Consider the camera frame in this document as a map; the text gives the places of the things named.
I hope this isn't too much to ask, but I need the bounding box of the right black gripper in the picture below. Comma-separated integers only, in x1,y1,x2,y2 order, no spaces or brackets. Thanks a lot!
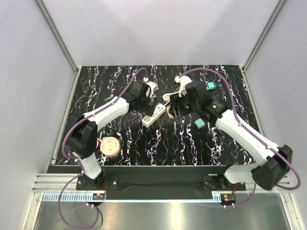
168,91,200,118

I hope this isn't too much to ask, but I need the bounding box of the white power strip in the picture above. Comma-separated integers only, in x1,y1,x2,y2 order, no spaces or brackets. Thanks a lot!
142,103,166,127

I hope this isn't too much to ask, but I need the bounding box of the pink cube plug adapter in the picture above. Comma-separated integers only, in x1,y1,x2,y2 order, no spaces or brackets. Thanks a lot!
166,105,176,119

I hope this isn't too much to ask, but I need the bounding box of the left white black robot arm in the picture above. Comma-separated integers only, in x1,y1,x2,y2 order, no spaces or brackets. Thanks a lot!
62,81,157,190

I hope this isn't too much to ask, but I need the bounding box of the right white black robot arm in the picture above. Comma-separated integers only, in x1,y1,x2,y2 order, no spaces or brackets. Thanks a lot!
169,76,293,190

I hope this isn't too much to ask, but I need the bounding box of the teal plug adapter near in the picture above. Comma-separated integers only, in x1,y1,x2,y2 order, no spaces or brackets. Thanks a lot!
194,118,206,129

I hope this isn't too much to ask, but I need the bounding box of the teal plug adapter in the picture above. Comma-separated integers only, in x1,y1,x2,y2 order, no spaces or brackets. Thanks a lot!
194,118,206,129
206,81,216,91

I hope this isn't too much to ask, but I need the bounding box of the teal plug adapter far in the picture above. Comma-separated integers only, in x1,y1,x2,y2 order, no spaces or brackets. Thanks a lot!
206,81,216,91

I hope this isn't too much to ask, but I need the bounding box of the black marbled table mat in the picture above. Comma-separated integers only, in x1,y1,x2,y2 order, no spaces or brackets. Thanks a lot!
65,65,258,166

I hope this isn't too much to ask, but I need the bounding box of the pink round power socket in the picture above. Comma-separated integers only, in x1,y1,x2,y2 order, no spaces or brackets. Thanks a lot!
100,137,120,157

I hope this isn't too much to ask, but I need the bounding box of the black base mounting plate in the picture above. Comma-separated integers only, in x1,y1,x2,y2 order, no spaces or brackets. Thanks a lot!
76,166,246,202

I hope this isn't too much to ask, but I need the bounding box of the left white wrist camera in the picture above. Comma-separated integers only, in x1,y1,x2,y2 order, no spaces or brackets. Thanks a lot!
143,77,157,98

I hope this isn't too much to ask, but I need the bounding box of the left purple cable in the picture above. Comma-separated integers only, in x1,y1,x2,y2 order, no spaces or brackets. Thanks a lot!
57,67,148,228

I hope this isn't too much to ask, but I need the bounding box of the purple cable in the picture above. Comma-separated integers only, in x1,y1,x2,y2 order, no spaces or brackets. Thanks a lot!
57,67,148,228
179,68,301,207

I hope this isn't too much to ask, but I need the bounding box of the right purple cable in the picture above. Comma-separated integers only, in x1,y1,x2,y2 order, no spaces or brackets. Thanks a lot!
179,68,301,207

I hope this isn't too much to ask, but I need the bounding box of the left aluminium frame post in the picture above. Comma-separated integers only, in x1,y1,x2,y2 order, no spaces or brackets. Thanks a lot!
34,0,79,74

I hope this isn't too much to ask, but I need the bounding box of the aluminium frame post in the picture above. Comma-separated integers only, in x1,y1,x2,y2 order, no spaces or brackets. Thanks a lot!
242,0,288,72
34,0,79,74

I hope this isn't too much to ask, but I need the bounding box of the white slotted cable duct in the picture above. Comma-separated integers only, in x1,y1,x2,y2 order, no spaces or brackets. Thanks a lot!
42,192,106,202

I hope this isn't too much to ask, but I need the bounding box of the right aluminium frame post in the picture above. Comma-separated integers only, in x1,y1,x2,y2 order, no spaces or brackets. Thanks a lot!
242,0,288,72

